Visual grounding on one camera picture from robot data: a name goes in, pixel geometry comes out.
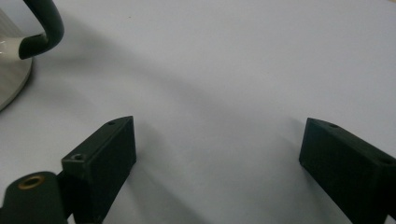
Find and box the white table mat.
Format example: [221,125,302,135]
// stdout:
[0,0,396,224]

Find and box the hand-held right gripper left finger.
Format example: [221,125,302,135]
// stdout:
[57,115,138,224]

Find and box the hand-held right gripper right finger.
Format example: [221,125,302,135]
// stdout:
[298,117,396,224]

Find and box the cream ribbed mug black rim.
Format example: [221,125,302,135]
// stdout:
[0,0,65,112]

